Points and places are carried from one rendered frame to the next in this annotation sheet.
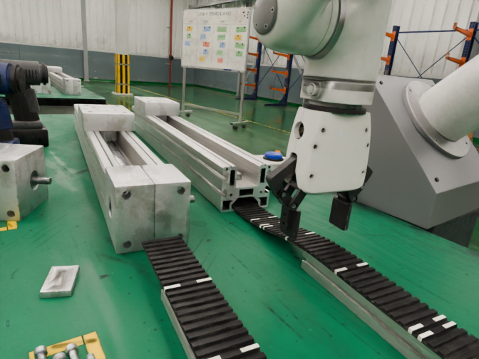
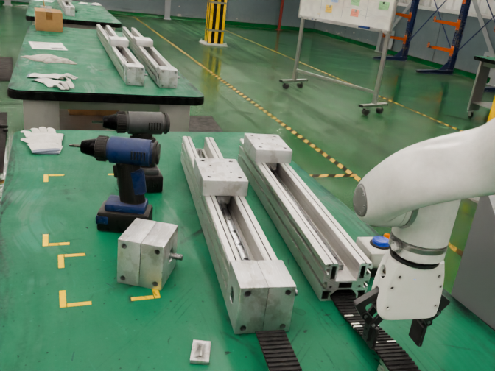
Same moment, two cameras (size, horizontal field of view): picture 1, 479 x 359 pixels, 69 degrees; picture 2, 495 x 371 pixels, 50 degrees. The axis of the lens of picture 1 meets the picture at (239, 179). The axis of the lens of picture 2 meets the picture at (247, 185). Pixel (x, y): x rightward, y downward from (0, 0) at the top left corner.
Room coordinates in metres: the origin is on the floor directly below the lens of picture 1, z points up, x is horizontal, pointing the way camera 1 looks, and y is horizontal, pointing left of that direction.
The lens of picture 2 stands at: (-0.33, -0.01, 1.36)
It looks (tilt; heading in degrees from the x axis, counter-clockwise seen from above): 21 degrees down; 13
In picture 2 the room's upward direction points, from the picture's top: 7 degrees clockwise
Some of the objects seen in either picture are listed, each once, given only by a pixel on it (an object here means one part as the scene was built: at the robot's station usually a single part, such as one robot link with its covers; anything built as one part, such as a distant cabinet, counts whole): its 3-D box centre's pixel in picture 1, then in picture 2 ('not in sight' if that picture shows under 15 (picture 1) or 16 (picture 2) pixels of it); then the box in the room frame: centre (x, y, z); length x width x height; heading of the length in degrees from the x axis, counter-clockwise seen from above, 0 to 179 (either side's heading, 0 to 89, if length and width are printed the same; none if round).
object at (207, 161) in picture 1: (178, 140); (287, 199); (0.95, 0.18, 0.82); 0.80 x 0.10 x 0.09; 29
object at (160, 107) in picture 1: (155, 110); (266, 152); (1.17, 0.30, 0.87); 0.16 x 0.11 x 0.07; 29
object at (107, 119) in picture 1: (105, 122); (219, 181); (0.86, 0.34, 0.87); 0.16 x 0.11 x 0.07; 29
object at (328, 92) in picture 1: (335, 92); (415, 245); (0.43, -0.10, 1.01); 0.09 x 0.08 x 0.03; 119
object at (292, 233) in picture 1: (283, 211); (365, 327); (0.41, -0.06, 0.86); 0.03 x 0.03 x 0.07; 29
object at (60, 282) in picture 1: (60, 281); (200, 352); (0.34, 0.19, 0.78); 0.05 x 0.03 x 0.01; 15
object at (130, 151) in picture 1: (105, 142); (217, 199); (0.86, 0.34, 0.82); 0.80 x 0.10 x 0.09; 29
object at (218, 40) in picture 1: (212, 68); (342, 23); (6.57, 0.65, 0.97); 1.51 x 0.50 x 1.95; 55
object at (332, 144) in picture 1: (328, 144); (408, 280); (0.43, -0.11, 0.95); 0.10 x 0.07 x 0.11; 119
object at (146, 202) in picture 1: (155, 204); (265, 295); (0.48, 0.12, 0.83); 0.12 x 0.09 x 0.10; 119
